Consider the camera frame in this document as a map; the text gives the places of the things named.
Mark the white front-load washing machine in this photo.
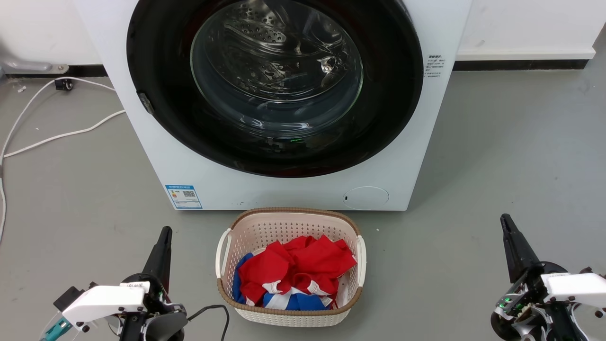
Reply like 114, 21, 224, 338
73, 0, 473, 212

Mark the thin black left gripper cable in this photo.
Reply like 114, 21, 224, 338
187, 305, 231, 341

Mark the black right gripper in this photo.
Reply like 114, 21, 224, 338
490, 213, 588, 341

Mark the blue energy label sticker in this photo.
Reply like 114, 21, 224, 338
165, 184, 203, 210

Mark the cream woven laundry basket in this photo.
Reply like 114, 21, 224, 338
215, 207, 367, 328

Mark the blue and white garment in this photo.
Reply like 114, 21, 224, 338
232, 252, 333, 312

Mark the grey metal floor bracket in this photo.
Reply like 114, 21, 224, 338
0, 45, 70, 75

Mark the black round washer door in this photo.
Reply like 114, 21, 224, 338
126, 0, 424, 179

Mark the round white filter cover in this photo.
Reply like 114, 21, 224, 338
343, 186, 390, 210

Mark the red garment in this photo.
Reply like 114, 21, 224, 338
237, 235, 357, 306

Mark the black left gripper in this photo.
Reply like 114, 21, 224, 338
110, 226, 188, 341

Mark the white power cable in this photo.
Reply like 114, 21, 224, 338
0, 76, 116, 243
3, 109, 126, 159

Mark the small text warning sticker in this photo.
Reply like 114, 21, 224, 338
424, 54, 446, 79

